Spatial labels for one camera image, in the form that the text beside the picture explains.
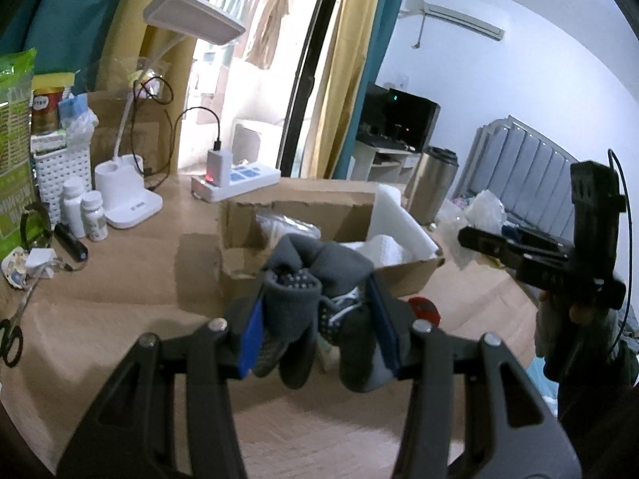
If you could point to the black computer monitor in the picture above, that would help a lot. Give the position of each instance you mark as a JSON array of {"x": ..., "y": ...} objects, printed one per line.
[{"x": 399, "y": 114}]

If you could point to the white balcony appliance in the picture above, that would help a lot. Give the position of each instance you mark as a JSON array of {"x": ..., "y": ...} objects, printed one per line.
[{"x": 257, "y": 139}]

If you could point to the bag of cotton swabs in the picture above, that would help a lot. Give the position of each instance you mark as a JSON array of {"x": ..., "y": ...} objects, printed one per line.
[{"x": 284, "y": 227}]

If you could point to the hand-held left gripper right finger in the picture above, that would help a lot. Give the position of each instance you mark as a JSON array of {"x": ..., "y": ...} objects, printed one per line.
[{"x": 384, "y": 329}]

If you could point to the brown jar with yellow lid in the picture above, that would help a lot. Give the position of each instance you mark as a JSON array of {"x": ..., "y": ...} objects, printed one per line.
[{"x": 50, "y": 105}]

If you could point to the green paper cup package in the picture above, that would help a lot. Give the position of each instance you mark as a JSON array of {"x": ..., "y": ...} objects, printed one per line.
[{"x": 15, "y": 149}]

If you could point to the white air conditioner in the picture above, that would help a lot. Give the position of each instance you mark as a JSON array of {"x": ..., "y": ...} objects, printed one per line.
[{"x": 459, "y": 17}]

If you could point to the white towel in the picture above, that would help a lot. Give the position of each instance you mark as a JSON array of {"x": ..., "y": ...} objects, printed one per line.
[{"x": 399, "y": 229}]

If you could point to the wall socket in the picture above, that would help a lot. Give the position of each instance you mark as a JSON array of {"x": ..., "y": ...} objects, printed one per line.
[{"x": 403, "y": 81}]

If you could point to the person's right forearm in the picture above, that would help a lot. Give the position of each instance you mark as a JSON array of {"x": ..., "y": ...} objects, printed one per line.
[{"x": 589, "y": 409}]

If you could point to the red round lid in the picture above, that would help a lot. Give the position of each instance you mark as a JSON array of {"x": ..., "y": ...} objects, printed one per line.
[{"x": 427, "y": 309}]

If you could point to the grey padded headboard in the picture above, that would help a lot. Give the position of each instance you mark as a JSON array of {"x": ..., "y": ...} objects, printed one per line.
[{"x": 529, "y": 174}]

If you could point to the white desk lamp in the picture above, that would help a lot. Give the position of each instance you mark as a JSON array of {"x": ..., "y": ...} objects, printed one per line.
[{"x": 194, "y": 12}]

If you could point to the crumpled printed wrapper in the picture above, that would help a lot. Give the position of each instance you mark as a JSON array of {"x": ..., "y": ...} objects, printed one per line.
[{"x": 15, "y": 269}]

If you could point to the wide yellow curtain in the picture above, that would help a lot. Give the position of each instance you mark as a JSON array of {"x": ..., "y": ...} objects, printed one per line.
[{"x": 127, "y": 25}]

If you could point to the white power strip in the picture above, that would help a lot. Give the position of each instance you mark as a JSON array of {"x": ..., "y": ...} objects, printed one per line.
[{"x": 244, "y": 179}]

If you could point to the white adapter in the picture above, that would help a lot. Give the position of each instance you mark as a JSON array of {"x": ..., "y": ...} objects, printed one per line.
[{"x": 41, "y": 263}]

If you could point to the crumpled clear plastic bag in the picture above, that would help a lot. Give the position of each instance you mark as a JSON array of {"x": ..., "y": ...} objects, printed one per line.
[{"x": 474, "y": 214}]

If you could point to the cardboard box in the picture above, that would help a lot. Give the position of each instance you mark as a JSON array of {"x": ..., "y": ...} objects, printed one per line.
[{"x": 299, "y": 209}]

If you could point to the narrow teal curtain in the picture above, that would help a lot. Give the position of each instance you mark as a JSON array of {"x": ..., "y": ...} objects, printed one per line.
[{"x": 384, "y": 20}]

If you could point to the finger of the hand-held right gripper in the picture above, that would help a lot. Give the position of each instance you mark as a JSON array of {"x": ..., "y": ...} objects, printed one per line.
[
  {"x": 541, "y": 237},
  {"x": 489, "y": 244}
]

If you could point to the steel travel tumbler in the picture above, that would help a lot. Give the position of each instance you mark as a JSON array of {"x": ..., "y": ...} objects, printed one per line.
[{"x": 432, "y": 184}]

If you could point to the black keyboard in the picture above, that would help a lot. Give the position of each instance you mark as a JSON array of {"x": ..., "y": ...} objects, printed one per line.
[{"x": 382, "y": 142}]

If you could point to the white perforated basket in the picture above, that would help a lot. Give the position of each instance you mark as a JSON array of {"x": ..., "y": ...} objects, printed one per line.
[{"x": 57, "y": 174}]

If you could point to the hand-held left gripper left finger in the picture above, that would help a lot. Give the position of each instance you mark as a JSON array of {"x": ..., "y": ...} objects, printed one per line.
[{"x": 252, "y": 339}]

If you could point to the small white pill bottle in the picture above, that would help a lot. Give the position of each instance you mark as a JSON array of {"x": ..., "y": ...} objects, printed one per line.
[{"x": 95, "y": 217}]

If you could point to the hanging beige shirt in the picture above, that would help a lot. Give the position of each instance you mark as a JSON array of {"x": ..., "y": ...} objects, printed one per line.
[{"x": 267, "y": 25}]

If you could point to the white plug-in charger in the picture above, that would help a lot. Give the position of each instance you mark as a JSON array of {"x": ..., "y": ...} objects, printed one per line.
[{"x": 218, "y": 164}]

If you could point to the black door frame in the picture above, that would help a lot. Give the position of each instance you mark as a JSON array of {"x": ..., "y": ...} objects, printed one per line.
[{"x": 309, "y": 85}]

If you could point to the white and green box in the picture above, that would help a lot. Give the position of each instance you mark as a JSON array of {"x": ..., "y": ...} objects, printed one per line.
[{"x": 47, "y": 142}]

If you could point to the clear bag with blue top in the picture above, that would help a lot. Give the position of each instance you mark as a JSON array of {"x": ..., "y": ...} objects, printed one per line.
[{"x": 77, "y": 117}]

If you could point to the large white pill bottle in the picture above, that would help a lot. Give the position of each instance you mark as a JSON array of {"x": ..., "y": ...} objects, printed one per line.
[{"x": 73, "y": 209}]

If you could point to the white computer desk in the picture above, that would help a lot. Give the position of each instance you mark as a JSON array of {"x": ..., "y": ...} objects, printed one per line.
[{"x": 374, "y": 162}]

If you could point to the grey socks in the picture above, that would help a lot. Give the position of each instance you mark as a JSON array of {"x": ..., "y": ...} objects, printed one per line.
[{"x": 319, "y": 259}]

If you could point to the black cylinder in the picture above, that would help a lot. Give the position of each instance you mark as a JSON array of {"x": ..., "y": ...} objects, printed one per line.
[{"x": 72, "y": 243}]

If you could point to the narrow yellow curtain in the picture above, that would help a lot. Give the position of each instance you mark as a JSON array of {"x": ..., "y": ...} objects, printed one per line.
[{"x": 344, "y": 85}]

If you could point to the wide teal curtain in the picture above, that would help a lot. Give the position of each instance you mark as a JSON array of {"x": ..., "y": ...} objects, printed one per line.
[{"x": 60, "y": 10}]

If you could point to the black hoop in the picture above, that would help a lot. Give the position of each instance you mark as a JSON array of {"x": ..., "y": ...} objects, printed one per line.
[{"x": 47, "y": 224}]

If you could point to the person's right hand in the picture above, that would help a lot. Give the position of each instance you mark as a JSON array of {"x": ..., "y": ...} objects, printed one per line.
[{"x": 581, "y": 314}]

